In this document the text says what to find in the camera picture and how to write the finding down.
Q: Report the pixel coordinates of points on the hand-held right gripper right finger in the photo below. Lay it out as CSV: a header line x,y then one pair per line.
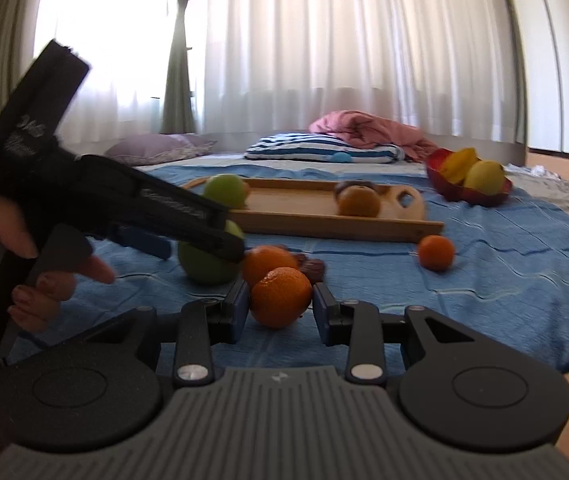
x,y
320,310

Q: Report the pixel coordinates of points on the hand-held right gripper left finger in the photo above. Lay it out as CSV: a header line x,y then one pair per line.
x,y
242,310

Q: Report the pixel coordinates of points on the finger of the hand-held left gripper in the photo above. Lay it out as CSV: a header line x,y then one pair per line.
x,y
232,250
149,245

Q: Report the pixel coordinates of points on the green apple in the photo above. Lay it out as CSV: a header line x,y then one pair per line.
x,y
204,267
224,191

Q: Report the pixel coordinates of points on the red date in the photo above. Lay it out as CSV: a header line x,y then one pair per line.
x,y
316,270
300,260

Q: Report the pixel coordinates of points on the wooden tray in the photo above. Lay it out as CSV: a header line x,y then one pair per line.
x,y
289,205

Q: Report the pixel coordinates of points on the orange brown round fruit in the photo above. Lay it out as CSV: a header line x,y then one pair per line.
x,y
359,202

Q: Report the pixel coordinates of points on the dark purple fruit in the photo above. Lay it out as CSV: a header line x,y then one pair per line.
x,y
347,188

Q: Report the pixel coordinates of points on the small orange tangerine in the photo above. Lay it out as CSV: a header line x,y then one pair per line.
x,y
435,252

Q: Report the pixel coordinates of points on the purple pillow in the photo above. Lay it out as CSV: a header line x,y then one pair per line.
x,y
159,149

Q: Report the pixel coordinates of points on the blue white striped pillow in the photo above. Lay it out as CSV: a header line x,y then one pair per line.
x,y
304,147

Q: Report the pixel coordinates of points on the blue checkered blanket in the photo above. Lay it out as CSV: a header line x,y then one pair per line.
x,y
464,310

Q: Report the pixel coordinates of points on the red glass bowl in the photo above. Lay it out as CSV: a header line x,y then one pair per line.
x,y
444,180

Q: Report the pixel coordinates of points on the pink crumpled blanket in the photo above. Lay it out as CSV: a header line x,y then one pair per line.
x,y
364,127

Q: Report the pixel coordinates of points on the yellow starfruit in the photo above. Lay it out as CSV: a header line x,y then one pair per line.
x,y
459,165

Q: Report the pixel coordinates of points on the yellow mango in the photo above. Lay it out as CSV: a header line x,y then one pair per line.
x,y
484,177

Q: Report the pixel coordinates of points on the grey bed headboard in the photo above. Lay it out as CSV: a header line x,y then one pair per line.
x,y
489,146

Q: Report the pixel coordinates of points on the white sheer curtain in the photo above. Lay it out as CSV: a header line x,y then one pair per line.
x,y
339,35

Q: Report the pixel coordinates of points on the white crumpled cloth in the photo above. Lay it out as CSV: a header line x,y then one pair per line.
x,y
539,172

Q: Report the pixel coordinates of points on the white wardrobe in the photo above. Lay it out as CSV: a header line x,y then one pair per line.
x,y
564,60

